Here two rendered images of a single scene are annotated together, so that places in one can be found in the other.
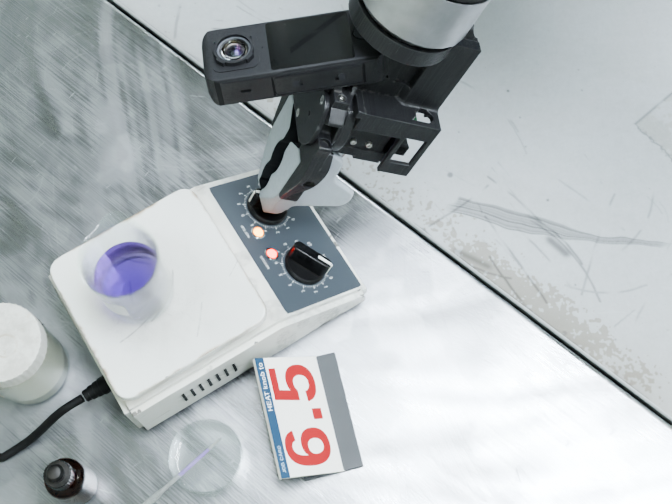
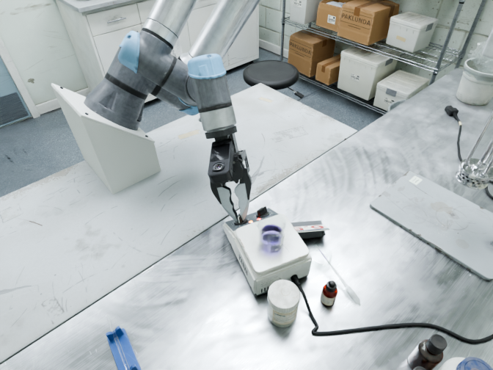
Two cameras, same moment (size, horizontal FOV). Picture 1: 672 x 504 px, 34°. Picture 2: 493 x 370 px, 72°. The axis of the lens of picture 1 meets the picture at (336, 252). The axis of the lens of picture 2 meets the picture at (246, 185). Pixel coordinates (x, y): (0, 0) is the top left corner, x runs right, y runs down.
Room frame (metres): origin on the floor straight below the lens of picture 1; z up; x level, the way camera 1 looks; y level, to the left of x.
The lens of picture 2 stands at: (0.25, 0.56, 1.55)
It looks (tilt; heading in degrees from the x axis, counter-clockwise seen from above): 43 degrees down; 276
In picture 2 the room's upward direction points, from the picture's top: 2 degrees counter-clockwise
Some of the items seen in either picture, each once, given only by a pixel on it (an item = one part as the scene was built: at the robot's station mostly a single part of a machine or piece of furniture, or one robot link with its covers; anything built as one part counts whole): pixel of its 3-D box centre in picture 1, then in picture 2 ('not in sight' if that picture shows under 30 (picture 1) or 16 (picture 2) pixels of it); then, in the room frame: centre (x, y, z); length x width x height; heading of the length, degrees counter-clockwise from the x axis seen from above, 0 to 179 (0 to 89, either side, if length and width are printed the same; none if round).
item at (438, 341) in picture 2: not in sight; (428, 353); (-0.02, 0.32, 0.95); 0.04 x 0.04 x 0.10
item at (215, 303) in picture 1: (158, 291); (271, 241); (0.25, 0.13, 0.98); 0.12 x 0.12 x 0.01; 27
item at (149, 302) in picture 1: (128, 270); (270, 233); (0.25, 0.14, 1.02); 0.06 x 0.05 x 0.08; 4
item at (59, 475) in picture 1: (66, 479); (329, 291); (0.13, 0.21, 0.93); 0.03 x 0.03 x 0.07
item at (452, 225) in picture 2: not in sight; (443, 217); (-0.18, -0.03, 0.91); 0.30 x 0.20 x 0.01; 135
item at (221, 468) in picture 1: (207, 458); (319, 256); (0.14, 0.11, 0.91); 0.06 x 0.06 x 0.02
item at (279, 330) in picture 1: (198, 291); (265, 245); (0.26, 0.11, 0.94); 0.22 x 0.13 x 0.08; 117
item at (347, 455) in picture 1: (308, 413); (307, 226); (0.16, 0.03, 0.92); 0.09 x 0.06 x 0.04; 9
